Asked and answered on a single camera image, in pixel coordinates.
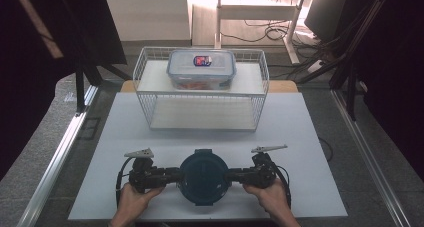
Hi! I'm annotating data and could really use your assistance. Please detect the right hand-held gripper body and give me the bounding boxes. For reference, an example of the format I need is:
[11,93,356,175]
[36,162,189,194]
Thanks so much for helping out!
[250,144,289,190]

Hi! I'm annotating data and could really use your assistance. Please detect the white desk frame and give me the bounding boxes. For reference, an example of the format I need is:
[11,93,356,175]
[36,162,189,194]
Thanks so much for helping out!
[213,0,307,66]

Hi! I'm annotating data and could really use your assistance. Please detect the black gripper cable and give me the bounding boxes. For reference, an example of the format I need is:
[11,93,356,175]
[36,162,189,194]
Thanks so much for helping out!
[269,161,293,209]
[115,157,135,209]

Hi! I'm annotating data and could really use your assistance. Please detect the thin black cable loop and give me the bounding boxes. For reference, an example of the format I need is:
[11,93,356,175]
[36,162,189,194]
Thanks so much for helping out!
[317,136,335,163]

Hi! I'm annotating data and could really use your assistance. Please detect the white cabinet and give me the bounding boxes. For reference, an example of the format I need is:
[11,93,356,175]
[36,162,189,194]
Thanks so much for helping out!
[104,0,193,42]

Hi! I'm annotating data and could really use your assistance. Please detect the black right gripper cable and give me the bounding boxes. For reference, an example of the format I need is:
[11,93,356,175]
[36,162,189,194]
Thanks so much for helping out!
[269,161,293,209]

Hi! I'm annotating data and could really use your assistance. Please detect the clear rectangular lidded container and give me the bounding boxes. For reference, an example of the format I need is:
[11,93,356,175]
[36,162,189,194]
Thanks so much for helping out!
[166,48,238,92]

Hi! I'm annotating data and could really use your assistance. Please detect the black floor cables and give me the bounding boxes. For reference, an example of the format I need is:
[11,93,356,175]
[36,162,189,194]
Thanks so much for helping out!
[219,18,292,44]

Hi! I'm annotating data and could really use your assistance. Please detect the person's right hand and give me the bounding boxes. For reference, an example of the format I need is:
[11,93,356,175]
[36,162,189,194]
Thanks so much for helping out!
[242,178,292,219]

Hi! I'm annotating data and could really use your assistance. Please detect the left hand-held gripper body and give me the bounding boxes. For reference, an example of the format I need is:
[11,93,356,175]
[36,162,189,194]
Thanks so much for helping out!
[123,147,168,194]

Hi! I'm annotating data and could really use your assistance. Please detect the white power strip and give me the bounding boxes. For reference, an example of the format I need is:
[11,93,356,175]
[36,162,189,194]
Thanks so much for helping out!
[306,59,326,75]

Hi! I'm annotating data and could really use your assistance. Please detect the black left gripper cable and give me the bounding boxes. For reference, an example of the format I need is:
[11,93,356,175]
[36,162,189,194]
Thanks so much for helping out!
[115,157,135,209]

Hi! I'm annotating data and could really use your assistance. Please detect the aluminium rail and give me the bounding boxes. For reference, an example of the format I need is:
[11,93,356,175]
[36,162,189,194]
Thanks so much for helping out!
[330,89,410,227]
[16,84,100,227]

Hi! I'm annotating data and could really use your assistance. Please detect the person's left hand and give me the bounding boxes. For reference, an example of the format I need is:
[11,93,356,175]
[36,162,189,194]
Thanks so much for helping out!
[115,182,167,222]

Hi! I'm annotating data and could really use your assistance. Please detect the black metal stand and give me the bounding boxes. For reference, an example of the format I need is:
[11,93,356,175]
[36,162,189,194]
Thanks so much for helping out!
[59,0,133,117]
[295,0,388,122]

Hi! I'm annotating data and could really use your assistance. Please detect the dark monitor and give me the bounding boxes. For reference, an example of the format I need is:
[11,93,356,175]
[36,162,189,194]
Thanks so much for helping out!
[303,0,348,44]

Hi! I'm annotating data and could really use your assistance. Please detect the wooden board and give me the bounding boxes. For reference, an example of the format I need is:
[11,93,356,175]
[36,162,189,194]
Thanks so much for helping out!
[119,79,300,94]

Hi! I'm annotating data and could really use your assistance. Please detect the white table mat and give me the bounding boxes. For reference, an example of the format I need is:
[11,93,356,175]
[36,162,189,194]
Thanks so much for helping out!
[68,91,349,222]

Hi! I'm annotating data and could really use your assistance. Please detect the white wire shelf rack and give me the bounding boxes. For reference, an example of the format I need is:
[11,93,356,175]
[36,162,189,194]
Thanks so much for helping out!
[132,46,270,133]

